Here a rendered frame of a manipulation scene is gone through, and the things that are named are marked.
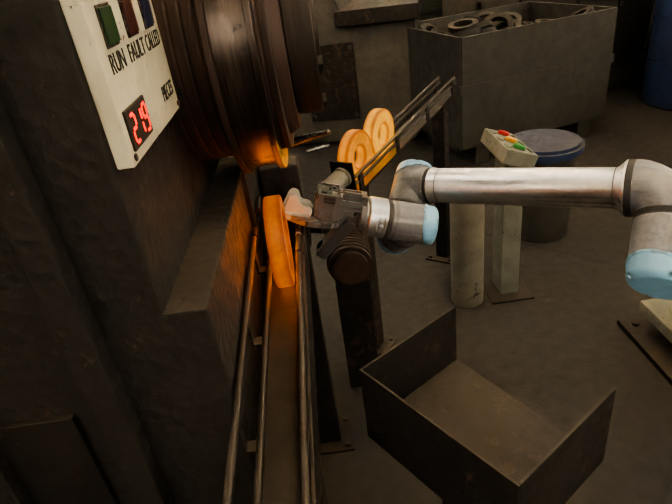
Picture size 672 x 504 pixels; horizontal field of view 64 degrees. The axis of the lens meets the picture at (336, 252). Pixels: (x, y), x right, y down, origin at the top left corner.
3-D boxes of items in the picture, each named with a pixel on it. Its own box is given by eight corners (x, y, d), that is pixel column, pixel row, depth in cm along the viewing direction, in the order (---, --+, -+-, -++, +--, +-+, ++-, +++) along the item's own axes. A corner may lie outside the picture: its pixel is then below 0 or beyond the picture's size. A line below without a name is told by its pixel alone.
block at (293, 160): (272, 255, 141) (253, 169, 129) (273, 240, 148) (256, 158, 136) (312, 249, 141) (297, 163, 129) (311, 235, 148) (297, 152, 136)
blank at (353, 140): (332, 143, 148) (342, 143, 146) (358, 120, 158) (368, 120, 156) (341, 192, 156) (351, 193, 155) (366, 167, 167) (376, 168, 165)
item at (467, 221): (455, 310, 202) (453, 183, 176) (448, 293, 212) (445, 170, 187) (487, 306, 202) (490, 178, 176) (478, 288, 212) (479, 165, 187)
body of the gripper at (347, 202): (315, 180, 120) (367, 188, 122) (308, 214, 124) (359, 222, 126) (316, 194, 114) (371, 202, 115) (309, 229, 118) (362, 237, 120)
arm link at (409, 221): (427, 250, 128) (442, 241, 118) (376, 243, 126) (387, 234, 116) (429, 212, 130) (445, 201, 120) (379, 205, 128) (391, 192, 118)
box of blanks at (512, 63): (460, 170, 318) (459, 31, 280) (401, 134, 388) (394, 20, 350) (604, 133, 341) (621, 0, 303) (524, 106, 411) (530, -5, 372)
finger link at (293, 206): (272, 188, 116) (314, 194, 118) (269, 212, 119) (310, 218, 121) (272, 193, 114) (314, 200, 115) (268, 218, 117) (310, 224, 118)
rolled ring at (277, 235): (276, 188, 97) (258, 191, 97) (292, 289, 97) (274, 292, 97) (283, 198, 116) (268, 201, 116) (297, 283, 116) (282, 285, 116)
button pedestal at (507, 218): (494, 308, 200) (498, 150, 170) (475, 274, 221) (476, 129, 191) (536, 302, 200) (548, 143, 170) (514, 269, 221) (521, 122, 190)
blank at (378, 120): (358, 120, 158) (368, 121, 156) (381, 100, 168) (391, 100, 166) (366, 167, 167) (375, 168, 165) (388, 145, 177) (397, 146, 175)
